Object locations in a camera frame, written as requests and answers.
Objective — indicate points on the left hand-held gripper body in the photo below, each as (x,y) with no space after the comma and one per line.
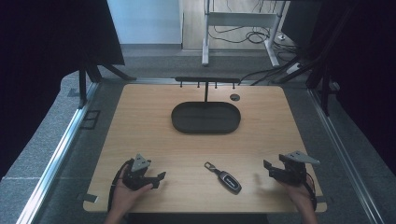
(135,179)

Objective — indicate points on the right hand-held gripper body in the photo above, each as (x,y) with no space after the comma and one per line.
(294,172)

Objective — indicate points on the black car key with keyring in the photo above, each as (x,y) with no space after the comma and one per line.
(229,182)

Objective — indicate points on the black hook rack with tray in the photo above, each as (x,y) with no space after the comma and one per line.
(205,119)

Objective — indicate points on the person's left hand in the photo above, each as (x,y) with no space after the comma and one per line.
(123,197)

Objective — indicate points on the person's right hand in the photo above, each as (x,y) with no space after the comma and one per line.
(300,197)

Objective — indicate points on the grey tape strip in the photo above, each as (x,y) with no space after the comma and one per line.
(90,198)

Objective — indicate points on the black metal stand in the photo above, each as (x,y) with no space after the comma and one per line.
(82,84)
(323,81)

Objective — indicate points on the white power strip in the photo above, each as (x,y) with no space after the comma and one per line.
(293,68)

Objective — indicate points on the black curtain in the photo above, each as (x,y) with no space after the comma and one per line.
(46,46)
(364,62)

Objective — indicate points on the aluminium rail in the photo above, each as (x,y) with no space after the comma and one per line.
(57,158)
(342,149)

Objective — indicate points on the white metal desk frame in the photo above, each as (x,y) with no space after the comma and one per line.
(241,19)

